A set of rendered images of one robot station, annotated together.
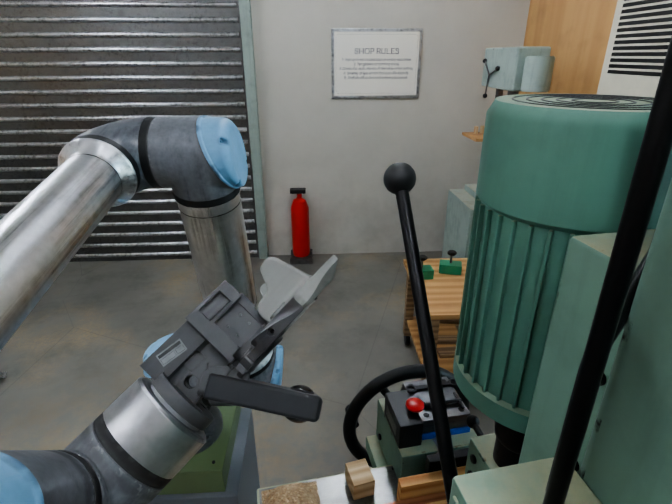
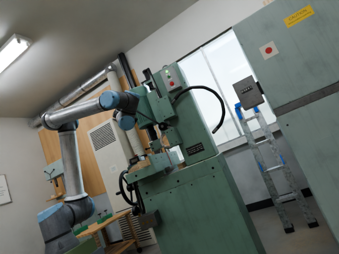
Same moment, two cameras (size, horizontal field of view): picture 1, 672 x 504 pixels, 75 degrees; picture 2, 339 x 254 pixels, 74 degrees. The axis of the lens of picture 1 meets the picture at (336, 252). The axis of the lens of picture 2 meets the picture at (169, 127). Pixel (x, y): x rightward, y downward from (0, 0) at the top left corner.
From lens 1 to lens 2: 1.51 m
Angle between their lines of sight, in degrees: 70
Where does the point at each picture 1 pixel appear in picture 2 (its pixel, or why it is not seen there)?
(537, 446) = (157, 115)
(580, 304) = (150, 97)
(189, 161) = not seen: hidden behind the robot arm
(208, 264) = (73, 149)
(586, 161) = (142, 89)
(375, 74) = not seen: outside the picture
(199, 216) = (72, 133)
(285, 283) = not seen: hidden behind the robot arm
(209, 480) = (91, 244)
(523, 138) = (135, 89)
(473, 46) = (30, 175)
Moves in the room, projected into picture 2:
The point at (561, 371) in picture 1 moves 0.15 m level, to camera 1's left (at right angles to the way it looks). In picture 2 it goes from (153, 105) to (142, 104)
